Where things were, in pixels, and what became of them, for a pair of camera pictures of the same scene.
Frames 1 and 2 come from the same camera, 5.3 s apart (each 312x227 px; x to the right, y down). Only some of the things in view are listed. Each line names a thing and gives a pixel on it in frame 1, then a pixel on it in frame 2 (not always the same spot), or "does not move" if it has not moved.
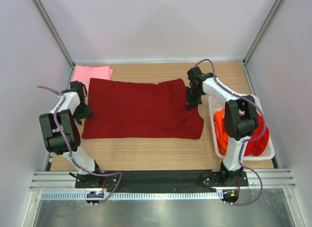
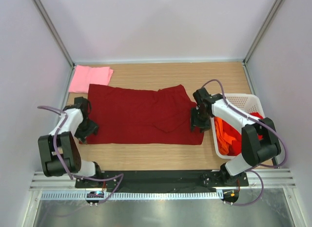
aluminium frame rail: x=55 y=181 does not move
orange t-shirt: x=223 y=139 does not move
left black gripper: x=87 y=113 -> x=93 y=129
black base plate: x=163 y=179 does not move
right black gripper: x=191 y=103 -> x=204 y=126
